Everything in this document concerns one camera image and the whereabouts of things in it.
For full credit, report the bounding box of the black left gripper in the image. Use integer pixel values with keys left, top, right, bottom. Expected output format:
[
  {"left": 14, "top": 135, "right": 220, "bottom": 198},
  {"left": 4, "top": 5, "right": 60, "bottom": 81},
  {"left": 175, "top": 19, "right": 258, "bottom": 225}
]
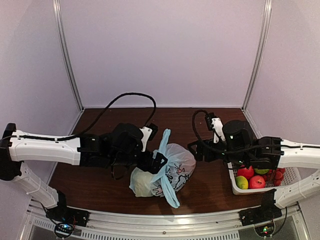
[{"left": 108, "top": 147, "right": 168, "bottom": 175}]

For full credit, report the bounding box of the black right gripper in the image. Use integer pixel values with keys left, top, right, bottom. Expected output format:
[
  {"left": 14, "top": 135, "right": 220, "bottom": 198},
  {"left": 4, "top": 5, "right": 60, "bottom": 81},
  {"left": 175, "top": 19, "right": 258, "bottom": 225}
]
[{"left": 187, "top": 137, "right": 249, "bottom": 166}]

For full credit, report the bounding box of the light blue plastic bag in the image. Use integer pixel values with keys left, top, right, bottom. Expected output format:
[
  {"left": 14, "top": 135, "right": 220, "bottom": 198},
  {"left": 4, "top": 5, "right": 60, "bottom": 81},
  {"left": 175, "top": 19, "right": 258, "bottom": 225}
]
[{"left": 128, "top": 128, "right": 197, "bottom": 208}]

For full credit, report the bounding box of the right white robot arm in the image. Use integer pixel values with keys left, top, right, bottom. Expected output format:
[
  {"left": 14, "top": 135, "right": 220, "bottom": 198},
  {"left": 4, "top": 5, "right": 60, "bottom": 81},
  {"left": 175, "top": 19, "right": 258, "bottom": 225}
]
[{"left": 188, "top": 117, "right": 320, "bottom": 221}]

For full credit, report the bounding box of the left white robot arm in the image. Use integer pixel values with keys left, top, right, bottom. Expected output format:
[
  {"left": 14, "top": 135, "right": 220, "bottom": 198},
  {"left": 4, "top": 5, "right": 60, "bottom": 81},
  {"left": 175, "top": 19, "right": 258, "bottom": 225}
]
[{"left": 0, "top": 123, "right": 168, "bottom": 222}]

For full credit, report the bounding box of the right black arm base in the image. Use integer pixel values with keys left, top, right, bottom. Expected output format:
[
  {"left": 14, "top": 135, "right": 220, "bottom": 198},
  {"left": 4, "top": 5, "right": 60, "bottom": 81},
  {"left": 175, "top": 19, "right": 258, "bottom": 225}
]
[{"left": 238, "top": 188, "right": 283, "bottom": 226}]

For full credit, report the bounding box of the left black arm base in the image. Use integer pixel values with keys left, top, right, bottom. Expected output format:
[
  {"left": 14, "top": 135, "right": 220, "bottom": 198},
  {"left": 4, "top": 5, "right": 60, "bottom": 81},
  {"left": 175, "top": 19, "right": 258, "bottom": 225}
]
[{"left": 46, "top": 190, "right": 90, "bottom": 227}]

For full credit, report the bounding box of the pale yellow fruit in bag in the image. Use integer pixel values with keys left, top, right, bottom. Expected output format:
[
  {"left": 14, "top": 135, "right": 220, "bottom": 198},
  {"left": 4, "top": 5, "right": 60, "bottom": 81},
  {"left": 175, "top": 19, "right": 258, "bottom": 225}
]
[{"left": 129, "top": 167, "right": 155, "bottom": 198}]

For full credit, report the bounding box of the small green yellow fruit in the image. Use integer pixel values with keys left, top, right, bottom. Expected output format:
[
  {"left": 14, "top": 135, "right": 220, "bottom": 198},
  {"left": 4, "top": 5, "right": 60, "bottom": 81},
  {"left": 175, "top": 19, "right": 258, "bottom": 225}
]
[{"left": 235, "top": 175, "right": 249, "bottom": 190}]

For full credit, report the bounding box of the red apple back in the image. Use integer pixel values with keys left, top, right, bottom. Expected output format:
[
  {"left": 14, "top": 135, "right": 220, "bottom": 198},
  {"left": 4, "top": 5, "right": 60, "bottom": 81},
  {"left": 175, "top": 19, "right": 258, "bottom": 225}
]
[{"left": 237, "top": 166, "right": 255, "bottom": 181}]

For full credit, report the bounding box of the red apple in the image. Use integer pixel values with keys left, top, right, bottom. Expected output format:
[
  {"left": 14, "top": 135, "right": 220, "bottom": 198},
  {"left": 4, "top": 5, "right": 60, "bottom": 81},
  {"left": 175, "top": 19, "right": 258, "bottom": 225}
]
[
  {"left": 248, "top": 175, "right": 266, "bottom": 189},
  {"left": 237, "top": 166, "right": 255, "bottom": 181}
]

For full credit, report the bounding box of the large green apple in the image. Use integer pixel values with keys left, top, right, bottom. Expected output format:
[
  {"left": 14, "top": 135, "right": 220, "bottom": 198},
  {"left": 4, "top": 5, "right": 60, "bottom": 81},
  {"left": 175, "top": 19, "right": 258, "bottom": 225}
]
[{"left": 254, "top": 168, "right": 270, "bottom": 175}]

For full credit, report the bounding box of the red apple front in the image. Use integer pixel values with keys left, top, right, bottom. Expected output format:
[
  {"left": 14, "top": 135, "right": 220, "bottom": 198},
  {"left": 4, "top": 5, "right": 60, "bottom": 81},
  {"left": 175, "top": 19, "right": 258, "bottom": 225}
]
[{"left": 248, "top": 175, "right": 266, "bottom": 189}]

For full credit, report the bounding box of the white plastic basket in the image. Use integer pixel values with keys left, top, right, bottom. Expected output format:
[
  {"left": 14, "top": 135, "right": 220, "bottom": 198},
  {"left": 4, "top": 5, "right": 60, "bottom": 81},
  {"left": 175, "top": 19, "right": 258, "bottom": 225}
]
[{"left": 225, "top": 161, "right": 301, "bottom": 195}]

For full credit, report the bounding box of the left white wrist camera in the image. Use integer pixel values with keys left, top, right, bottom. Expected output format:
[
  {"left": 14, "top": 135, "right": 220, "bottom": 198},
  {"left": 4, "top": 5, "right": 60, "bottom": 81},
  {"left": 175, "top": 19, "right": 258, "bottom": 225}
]
[{"left": 140, "top": 123, "right": 159, "bottom": 152}]

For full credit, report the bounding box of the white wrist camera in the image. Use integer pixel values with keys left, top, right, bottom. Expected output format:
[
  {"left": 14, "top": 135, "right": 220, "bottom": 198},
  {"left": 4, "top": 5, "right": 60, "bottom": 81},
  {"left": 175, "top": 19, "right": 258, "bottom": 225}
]
[
  {"left": 140, "top": 123, "right": 159, "bottom": 152},
  {"left": 205, "top": 112, "right": 226, "bottom": 144}
]

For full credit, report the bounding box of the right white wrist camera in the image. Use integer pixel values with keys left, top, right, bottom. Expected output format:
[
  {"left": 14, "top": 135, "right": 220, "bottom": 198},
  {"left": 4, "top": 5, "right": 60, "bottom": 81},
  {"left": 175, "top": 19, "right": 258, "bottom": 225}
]
[{"left": 205, "top": 112, "right": 226, "bottom": 144}]

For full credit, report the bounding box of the right black cable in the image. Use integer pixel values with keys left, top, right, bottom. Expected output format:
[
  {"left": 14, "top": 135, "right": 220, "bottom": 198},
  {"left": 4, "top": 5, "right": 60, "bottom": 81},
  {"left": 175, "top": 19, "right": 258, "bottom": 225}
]
[{"left": 191, "top": 109, "right": 261, "bottom": 156}]

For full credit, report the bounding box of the aluminium front rail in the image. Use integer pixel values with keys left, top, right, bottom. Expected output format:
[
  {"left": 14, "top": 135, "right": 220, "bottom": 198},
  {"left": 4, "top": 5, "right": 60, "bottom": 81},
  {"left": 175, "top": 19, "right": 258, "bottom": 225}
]
[{"left": 18, "top": 200, "right": 311, "bottom": 240}]

